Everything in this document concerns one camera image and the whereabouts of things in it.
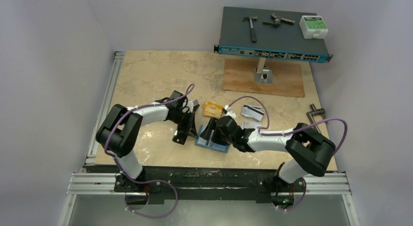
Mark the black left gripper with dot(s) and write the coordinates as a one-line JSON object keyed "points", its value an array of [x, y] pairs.
{"points": [[189, 128]]}

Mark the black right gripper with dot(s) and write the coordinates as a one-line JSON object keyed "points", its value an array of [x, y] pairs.
{"points": [[214, 132]]}

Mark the blue leather card holder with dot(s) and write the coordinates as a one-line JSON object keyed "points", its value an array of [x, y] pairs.
{"points": [[206, 144]]}

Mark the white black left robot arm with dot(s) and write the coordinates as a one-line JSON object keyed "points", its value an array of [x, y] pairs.
{"points": [[119, 131]]}

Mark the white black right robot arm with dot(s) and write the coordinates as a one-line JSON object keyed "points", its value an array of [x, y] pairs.
{"points": [[311, 152]]}

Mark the orange credit card stack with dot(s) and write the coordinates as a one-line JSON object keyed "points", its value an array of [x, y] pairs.
{"points": [[212, 109]]}

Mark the plywood board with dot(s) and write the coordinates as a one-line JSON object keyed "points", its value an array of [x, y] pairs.
{"points": [[287, 78]]}

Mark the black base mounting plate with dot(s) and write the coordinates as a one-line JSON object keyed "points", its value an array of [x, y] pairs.
{"points": [[184, 183]]}

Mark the small grey hammer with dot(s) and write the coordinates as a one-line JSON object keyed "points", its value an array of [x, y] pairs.
{"points": [[251, 19]]}

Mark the dark metal clamp tool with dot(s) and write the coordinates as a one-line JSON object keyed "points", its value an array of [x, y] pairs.
{"points": [[277, 20]]}

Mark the white green electrical box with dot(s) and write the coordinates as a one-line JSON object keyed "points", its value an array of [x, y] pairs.
{"points": [[313, 27]]}

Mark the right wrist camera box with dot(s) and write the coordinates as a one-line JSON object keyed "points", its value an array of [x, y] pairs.
{"points": [[229, 112]]}

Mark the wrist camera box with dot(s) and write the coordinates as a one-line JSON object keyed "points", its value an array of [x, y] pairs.
{"points": [[193, 105], [229, 112]]}

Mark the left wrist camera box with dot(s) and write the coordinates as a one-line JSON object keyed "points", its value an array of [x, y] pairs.
{"points": [[193, 105]]}

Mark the metal stand post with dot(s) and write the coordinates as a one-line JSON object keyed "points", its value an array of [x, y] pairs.
{"points": [[263, 74]]}

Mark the grey metal crank handle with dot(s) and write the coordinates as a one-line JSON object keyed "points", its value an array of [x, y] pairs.
{"points": [[314, 112]]}

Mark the blue network switch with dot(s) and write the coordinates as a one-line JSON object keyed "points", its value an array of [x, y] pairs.
{"points": [[282, 42]]}

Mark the aluminium frame rail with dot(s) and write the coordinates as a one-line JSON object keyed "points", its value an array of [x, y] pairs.
{"points": [[138, 76]]}

